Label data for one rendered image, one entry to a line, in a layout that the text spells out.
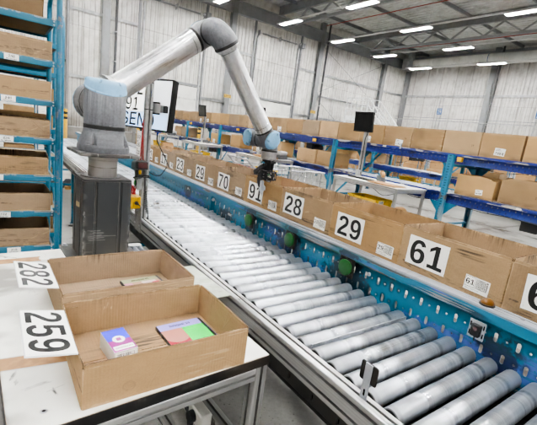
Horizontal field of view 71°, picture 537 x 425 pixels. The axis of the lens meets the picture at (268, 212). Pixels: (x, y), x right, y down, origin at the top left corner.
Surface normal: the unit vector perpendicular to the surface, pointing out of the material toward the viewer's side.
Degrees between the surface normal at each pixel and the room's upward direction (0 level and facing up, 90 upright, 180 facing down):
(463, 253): 90
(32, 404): 0
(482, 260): 90
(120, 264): 89
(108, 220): 90
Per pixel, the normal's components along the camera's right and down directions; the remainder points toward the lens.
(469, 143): -0.80, 0.02
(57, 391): 0.13, -0.97
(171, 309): 0.57, 0.22
